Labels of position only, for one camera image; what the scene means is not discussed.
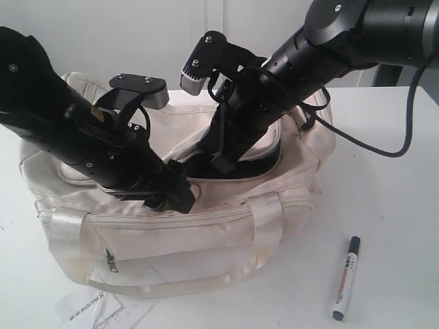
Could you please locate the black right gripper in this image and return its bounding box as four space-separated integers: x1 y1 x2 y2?
202 64 288 173

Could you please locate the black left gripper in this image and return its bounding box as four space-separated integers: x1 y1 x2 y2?
88 123 195 214

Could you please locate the cream fabric duffel bag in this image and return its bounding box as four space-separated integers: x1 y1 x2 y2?
19 91 335 297

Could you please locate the white whiteboard marker black cap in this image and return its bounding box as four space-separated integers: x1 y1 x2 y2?
332 236 361 321

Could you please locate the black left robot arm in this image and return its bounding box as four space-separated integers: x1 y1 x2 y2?
1 27 195 214

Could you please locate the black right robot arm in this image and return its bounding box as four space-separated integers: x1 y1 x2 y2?
197 1 438 173

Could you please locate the white paper hang tag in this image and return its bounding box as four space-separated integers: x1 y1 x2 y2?
54 288 157 328

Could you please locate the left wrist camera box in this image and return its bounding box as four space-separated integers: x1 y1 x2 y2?
95 73 169 110

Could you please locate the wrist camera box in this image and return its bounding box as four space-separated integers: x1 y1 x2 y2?
95 73 169 110
180 30 265 96

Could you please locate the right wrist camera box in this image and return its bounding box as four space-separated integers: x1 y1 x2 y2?
180 30 265 96

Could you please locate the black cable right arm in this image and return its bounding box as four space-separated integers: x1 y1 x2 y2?
205 61 439 159

